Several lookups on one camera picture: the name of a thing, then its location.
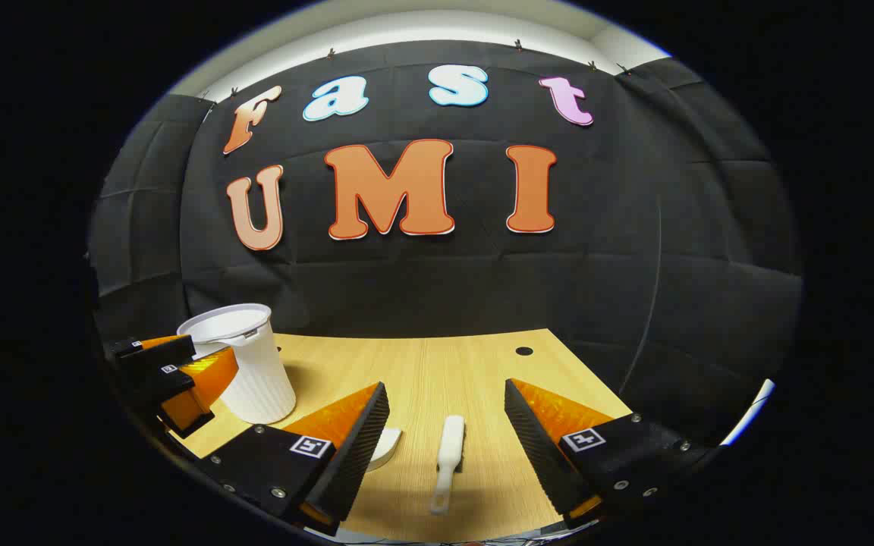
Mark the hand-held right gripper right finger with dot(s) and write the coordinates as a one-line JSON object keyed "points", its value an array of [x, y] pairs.
{"points": [[536, 447]]}

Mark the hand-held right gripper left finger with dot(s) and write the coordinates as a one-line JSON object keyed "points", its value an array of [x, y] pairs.
{"points": [[357, 455]]}

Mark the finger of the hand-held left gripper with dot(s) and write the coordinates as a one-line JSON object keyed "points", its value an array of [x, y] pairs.
{"points": [[156, 387], [152, 355]]}

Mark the white dustpan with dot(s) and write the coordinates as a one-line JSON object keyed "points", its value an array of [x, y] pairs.
{"points": [[385, 447]]}

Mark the small white broom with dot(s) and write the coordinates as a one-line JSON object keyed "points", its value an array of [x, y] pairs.
{"points": [[448, 455]]}

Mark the white ribbed garbage bin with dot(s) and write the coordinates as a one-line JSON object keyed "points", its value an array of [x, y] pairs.
{"points": [[255, 371]]}

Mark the wooden desktop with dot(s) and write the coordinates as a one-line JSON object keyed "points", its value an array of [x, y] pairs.
{"points": [[444, 379]]}

